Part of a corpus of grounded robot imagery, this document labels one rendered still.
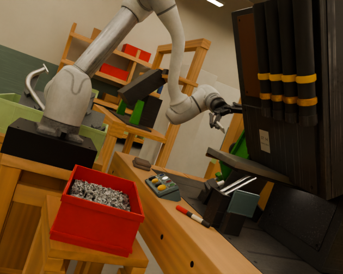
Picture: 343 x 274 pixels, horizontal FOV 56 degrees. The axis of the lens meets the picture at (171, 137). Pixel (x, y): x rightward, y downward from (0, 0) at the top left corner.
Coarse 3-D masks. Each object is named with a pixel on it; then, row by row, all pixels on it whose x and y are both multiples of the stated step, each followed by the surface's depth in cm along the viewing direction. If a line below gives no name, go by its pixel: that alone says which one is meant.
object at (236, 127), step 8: (232, 120) 190; (240, 120) 183; (232, 128) 188; (240, 128) 184; (232, 136) 185; (224, 144) 190; (216, 168) 191; (272, 184) 149; (264, 192) 152; (264, 200) 150; (264, 208) 149
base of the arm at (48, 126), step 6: (42, 120) 130; (48, 120) 128; (36, 126) 132; (42, 126) 127; (48, 126) 127; (54, 126) 127; (60, 126) 128; (66, 126) 129; (72, 126) 131; (42, 132) 124; (48, 132) 125; (54, 132) 127; (60, 132) 124; (66, 132) 125; (72, 132) 131; (78, 132) 136; (66, 138) 129; (72, 138) 130; (78, 138) 131
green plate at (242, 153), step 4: (240, 136) 118; (244, 136) 117; (240, 140) 117; (244, 140) 117; (236, 144) 118; (240, 144) 118; (244, 144) 116; (232, 148) 120; (236, 148) 119; (240, 148) 118; (244, 148) 115; (232, 152) 119; (236, 152) 119; (240, 152) 117; (244, 152) 115; (240, 156) 116; (244, 156) 114; (248, 156) 113
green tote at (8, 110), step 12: (0, 96) 179; (12, 96) 200; (0, 108) 166; (12, 108) 167; (24, 108) 168; (0, 120) 167; (12, 120) 168; (36, 120) 170; (84, 132) 175; (96, 132) 175; (96, 144) 177; (96, 156) 178
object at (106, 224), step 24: (72, 192) 94; (96, 192) 99; (120, 192) 110; (72, 216) 80; (96, 216) 81; (120, 216) 82; (144, 216) 83; (72, 240) 81; (96, 240) 82; (120, 240) 84
